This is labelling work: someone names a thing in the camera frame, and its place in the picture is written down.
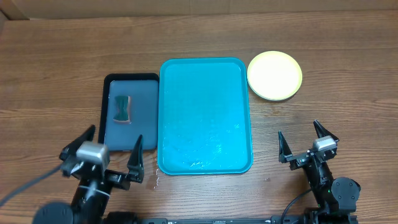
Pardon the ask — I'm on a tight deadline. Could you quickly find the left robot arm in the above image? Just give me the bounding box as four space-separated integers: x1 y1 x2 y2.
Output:
33 125 144 224

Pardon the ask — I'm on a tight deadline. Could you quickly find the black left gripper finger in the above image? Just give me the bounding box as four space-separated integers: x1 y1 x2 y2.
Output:
127 135 144 183
59 124 96 161

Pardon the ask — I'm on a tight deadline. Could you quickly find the teal plastic tray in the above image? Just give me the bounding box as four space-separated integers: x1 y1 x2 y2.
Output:
157 57 254 175

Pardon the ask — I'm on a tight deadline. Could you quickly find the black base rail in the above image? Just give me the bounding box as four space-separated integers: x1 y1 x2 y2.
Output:
102 211 358 224

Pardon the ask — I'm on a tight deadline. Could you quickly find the green orange sponge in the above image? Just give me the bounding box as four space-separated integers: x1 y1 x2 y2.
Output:
113 95 131 123

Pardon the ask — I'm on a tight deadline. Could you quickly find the black water tray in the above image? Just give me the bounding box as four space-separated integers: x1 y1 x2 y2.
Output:
98 73 159 151

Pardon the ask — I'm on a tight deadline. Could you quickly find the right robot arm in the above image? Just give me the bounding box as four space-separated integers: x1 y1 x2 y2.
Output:
272 120 361 223

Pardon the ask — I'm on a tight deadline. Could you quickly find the yellow plate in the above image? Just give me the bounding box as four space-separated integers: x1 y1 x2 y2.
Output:
247 51 303 101

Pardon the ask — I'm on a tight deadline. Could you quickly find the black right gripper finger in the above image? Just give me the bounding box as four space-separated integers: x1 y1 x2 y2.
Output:
313 119 339 142
278 131 293 163

